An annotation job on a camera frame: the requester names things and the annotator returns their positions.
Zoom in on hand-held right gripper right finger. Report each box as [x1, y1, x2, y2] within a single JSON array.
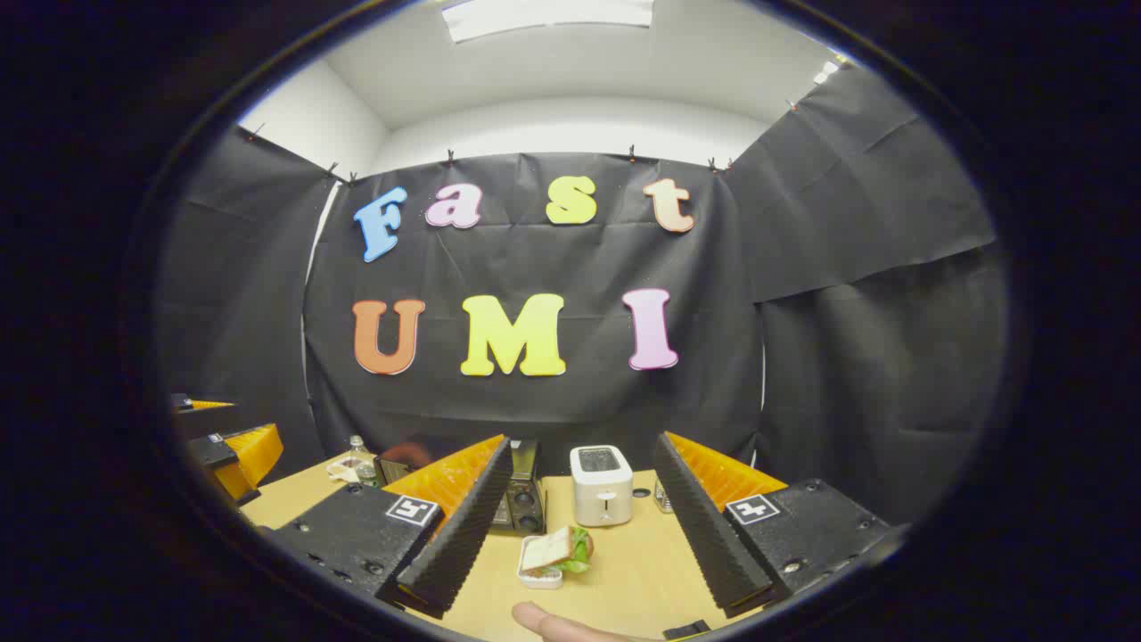
[[653, 432, 908, 620]]

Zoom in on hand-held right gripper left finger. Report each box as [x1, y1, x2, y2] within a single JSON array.
[[266, 434, 514, 620]]

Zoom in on black electric oven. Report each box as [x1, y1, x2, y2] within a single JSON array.
[[374, 435, 548, 536]]

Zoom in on lettuce bread sandwich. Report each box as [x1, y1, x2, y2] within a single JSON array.
[[521, 524, 595, 576]]

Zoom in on white plastic tray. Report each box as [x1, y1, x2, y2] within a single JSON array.
[[517, 535, 567, 590]]

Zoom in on white toaster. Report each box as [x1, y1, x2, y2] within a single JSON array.
[[570, 444, 635, 528]]

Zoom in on clear plastic water bottle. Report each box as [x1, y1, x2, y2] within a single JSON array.
[[348, 435, 378, 488]]

